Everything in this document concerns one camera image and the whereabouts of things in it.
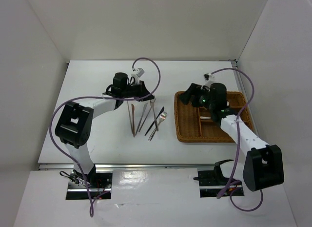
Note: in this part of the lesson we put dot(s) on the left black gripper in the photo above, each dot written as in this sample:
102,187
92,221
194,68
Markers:
142,91

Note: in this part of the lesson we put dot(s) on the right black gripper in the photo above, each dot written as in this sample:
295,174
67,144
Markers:
194,89

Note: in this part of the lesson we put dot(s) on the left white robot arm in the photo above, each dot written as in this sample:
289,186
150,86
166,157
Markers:
74,125

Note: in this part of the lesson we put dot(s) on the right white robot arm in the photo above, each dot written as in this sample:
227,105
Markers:
263,166

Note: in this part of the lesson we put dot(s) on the silver knife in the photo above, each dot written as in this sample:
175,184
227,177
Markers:
142,114

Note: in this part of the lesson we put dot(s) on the copper brown knife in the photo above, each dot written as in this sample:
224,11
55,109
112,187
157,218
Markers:
133,119

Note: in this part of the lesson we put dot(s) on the long silver chopstick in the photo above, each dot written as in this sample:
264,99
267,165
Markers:
151,106

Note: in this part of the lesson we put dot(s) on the brown wicker divided tray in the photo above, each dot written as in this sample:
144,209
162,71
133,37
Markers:
191,129

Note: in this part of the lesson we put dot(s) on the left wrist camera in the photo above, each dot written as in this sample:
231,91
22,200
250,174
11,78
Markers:
137,73

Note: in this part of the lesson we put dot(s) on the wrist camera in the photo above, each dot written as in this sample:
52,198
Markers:
137,73
209,79

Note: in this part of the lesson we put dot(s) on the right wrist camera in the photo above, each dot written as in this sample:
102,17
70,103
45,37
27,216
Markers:
209,79

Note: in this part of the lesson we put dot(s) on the aluminium rail right side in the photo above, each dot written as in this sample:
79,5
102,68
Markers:
239,80

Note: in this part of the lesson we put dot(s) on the aluminium rail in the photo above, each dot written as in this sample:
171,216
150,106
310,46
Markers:
128,166
239,80

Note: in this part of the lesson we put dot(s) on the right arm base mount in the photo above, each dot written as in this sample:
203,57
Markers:
212,180

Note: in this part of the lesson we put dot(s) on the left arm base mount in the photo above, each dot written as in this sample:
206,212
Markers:
76,189

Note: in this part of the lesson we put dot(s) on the aluminium rail front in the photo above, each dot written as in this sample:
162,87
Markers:
128,166

